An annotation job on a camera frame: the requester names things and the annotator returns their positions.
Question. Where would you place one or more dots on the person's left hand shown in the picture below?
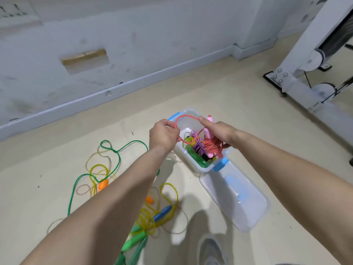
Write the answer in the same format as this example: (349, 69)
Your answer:
(164, 136)

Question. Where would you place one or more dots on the clear storage box blue latches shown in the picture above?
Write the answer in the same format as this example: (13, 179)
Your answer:
(185, 118)

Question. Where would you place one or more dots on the small wooden wall block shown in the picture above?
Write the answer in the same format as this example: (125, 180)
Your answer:
(84, 56)

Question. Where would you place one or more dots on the person's right forearm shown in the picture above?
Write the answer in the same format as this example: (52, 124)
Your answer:
(298, 185)

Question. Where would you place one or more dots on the clear plastic box lid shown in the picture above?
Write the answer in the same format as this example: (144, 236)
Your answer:
(237, 196)

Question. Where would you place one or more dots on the person's right hand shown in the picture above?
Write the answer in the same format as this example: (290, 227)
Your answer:
(221, 132)

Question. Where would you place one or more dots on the person's left forearm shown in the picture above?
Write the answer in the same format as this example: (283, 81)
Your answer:
(99, 218)

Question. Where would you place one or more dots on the black foam roller pad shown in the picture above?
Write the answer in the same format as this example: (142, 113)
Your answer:
(336, 35)

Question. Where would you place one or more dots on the white metal machine frame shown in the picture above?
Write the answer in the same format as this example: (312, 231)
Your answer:
(325, 110)

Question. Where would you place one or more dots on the white wall socket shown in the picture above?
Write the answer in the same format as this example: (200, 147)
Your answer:
(16, 13)

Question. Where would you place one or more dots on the grey right shoe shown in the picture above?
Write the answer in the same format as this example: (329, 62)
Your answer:
(212, 252)

